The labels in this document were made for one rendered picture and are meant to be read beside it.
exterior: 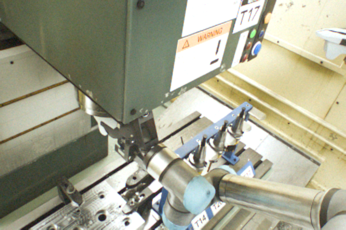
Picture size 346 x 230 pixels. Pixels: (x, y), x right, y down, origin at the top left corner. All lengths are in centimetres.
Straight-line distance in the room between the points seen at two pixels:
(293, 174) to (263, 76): 53
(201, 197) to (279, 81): 109
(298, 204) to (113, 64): 43
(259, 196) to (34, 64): 85
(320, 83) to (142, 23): 122
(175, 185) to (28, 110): 75
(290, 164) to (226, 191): 100
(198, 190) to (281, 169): 110
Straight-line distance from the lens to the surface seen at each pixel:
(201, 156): 98
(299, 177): 172
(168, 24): 48
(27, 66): 115
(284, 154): 175
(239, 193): 73
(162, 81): 53
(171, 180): 67
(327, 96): 157
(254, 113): 128
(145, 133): 70
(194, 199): 65
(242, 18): 66
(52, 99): 128
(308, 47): 152
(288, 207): 65
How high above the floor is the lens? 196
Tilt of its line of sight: 39 degrees down
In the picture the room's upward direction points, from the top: 10 degrees clockwise
